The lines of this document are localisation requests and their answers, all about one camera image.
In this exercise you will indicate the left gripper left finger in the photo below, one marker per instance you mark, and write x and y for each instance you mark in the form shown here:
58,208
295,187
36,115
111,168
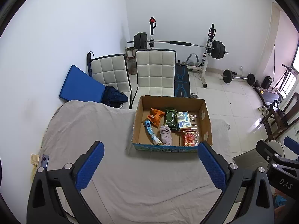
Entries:
44,205

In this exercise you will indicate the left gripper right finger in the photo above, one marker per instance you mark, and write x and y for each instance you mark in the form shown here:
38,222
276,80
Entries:
256,205

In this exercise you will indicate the red snack packet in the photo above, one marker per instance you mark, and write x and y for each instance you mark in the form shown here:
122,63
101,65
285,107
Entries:
191,138

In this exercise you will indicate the black treadmill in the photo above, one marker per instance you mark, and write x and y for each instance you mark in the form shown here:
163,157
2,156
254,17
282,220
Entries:
264,92

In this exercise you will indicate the green snack bag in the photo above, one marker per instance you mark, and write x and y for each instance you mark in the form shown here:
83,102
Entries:
170,119

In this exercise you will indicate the left white quilted chair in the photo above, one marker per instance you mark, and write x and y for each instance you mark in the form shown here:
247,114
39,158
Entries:
111,70

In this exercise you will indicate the right white quilted chair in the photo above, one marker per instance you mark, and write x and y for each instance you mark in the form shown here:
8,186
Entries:
155,73

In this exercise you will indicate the white quilted chair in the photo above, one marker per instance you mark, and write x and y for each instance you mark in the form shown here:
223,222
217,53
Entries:
155,73
111,70

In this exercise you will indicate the small dumbbell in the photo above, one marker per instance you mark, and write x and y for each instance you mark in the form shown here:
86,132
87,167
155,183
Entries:
194,95

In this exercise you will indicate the orange snack packet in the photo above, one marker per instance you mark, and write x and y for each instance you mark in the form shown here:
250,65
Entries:
155,116

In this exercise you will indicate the black blue weight bench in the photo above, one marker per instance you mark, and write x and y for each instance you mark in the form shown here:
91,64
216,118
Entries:
181,81

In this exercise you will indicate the dark wooden chair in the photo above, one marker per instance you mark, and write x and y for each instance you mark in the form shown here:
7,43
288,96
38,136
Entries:
277,121

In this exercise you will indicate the cardboard box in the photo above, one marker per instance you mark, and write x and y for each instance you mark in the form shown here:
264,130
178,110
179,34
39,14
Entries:
198,114

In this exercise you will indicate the grey table cloth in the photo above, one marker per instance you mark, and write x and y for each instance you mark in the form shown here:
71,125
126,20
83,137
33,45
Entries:
129,186

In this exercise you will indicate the blue smartphone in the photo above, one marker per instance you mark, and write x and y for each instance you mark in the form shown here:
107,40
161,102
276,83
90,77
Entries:
44,161

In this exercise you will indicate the dark blue cloth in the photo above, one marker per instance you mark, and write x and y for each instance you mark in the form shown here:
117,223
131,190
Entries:
113,98

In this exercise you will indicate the white squat rack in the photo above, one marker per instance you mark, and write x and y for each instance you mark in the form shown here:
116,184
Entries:
201,66

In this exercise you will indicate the pink sock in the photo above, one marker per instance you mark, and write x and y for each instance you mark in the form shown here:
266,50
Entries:
165,134

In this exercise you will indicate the brown stool by wall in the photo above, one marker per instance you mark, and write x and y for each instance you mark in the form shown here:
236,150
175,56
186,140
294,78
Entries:
131,60

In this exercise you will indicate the light blue snack stick packet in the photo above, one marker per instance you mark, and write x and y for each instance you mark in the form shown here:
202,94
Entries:
153,137

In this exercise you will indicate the yellow blue tissue pack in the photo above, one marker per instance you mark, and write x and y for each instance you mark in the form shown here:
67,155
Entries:
183,120

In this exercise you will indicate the blue foam mat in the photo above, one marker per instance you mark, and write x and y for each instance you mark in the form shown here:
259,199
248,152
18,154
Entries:
80,86

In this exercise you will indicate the barbell on rack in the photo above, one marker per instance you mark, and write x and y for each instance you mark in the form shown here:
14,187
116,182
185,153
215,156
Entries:
217,49

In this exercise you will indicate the barbell on floor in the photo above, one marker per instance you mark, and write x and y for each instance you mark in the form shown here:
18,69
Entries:
228,76

